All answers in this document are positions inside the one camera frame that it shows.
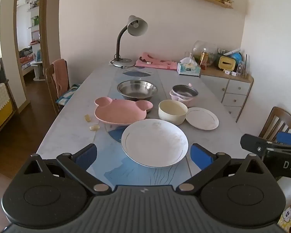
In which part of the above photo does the blue printed table mat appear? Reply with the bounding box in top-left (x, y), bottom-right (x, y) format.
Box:
top-left (90, 67), bottom-right (192, 188)

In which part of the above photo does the large white plate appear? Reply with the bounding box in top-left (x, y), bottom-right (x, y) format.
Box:
top-left (121, 119), bottom-right (189, 168)

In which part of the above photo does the white shelf unit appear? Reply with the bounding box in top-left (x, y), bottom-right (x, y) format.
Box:
top-left (27, 4), bottom-right (43, 81)

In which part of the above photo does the grey desk lamp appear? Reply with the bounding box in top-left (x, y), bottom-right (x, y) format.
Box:
top-left (110, 15), bottom-right (148, 68)

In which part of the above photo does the wooden chair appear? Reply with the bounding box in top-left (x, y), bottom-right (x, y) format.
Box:
top-left (45, 59), bottom-right (72, 115)
top-left (258, 106), bottom-right (291, 142)

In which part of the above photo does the cartoon printed clothing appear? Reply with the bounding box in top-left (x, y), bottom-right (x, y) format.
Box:
top-left (277, 198), bottom-right (291, 233)

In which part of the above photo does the blue globe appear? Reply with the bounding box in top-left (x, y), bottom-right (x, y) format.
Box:
top-left (231, 52), bottom-right (243, 66)

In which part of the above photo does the round glass jar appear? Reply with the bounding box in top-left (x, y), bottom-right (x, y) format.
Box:
top-left (192, 40), bottom-right (219, 67)

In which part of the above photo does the large steel bowl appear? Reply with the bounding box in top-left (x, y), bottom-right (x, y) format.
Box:
top-left (117, 80), bottom-right (158, 101)

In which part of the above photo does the tissue box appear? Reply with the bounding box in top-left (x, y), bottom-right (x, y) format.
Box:
top-left (177, 57), bottom-right (201, 76)

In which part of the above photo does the pink bear-shaped plate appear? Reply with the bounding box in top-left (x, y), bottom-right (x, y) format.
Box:
top-left (94, 97), bottom-right (154, 126)

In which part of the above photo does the cream bowl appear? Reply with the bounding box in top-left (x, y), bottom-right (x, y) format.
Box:
top-left (158, 99), bottom-right (188, 126)

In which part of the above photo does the pink plastic container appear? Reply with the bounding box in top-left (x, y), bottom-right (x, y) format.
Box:
top-left (169, 90), bottom-right (197, 108)

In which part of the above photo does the yellow tissue holder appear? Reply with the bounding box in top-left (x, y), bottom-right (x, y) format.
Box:
top-left (218, 56), bottom-right (236, 71)

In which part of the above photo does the white drawer cabinet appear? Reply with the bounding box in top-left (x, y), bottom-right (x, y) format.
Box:
top-left (200, 65), bottom-right (254, 123)

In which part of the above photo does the cluttered bed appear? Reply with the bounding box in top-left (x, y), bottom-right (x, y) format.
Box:
top-left (19, 48), bottom-right (39, 76)

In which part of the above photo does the pink towel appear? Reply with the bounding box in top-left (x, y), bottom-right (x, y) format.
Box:
top-left (52, 59), bottom-right (69, 97)

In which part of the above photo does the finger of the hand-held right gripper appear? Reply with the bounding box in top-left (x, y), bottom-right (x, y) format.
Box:
top-left (277, 131), bottom-right (291, 144)
top-left (241, 133), bottom-right (291, 154)

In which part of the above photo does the striped blue bag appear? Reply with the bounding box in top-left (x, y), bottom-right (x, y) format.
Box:
top-left (56, 84), bottom-right (81, 106)

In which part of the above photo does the small white plate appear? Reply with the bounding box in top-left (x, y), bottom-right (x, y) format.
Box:
top-left (185, 107), bottom-right (220, 131)

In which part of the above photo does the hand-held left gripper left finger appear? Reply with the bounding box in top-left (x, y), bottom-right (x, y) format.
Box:
top-left (22, 144), bottom-right (112, 196)

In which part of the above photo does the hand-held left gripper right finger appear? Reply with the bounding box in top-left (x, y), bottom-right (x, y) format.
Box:
top-left (176, 144), bottom-right (269, 196)

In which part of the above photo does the pink cloth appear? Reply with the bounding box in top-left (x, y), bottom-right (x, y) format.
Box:
top-left (135, 52), bottom-right (179, 71)

